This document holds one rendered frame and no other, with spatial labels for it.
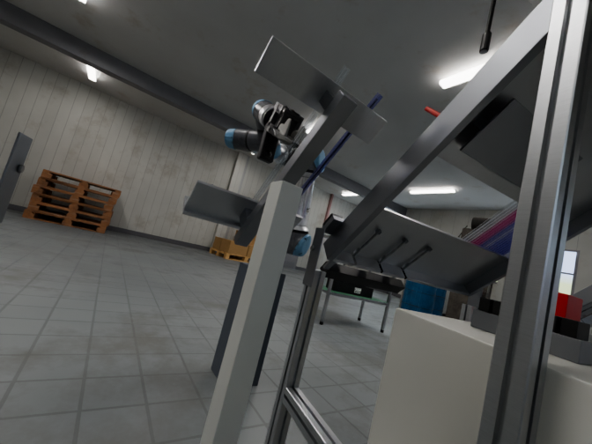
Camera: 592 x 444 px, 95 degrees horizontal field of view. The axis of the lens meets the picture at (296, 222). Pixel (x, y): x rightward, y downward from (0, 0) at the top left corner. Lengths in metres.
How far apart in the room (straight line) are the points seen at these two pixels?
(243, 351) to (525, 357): 0.48
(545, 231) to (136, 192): 8.20
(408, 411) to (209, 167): 8.42
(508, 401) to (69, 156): 8.37
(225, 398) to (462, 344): 0.47
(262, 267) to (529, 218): 0.46
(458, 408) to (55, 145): 8.39
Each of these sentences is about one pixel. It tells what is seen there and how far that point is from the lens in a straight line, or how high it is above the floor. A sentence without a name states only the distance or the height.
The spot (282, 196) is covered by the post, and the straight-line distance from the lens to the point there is 0.62.
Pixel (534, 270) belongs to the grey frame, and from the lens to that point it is 0.44.
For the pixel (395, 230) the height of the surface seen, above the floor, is 0.81.
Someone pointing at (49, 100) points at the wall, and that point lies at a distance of 8.67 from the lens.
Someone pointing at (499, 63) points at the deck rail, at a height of 1.09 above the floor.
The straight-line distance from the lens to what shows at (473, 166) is 0.80.
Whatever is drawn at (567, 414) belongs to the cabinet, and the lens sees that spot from 0.47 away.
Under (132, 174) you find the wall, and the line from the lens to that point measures 8.34.
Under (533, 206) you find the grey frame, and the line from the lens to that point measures 0.46.
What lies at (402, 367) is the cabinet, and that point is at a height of 0.52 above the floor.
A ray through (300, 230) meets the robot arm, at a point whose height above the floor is 0.78.
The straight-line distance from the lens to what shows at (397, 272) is 0.99.
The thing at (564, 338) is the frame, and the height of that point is 0.65.
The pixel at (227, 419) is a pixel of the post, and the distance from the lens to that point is 0.73.
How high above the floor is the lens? 0.68
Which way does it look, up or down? 6 degrees up
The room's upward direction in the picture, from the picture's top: 15 degrees clockwise
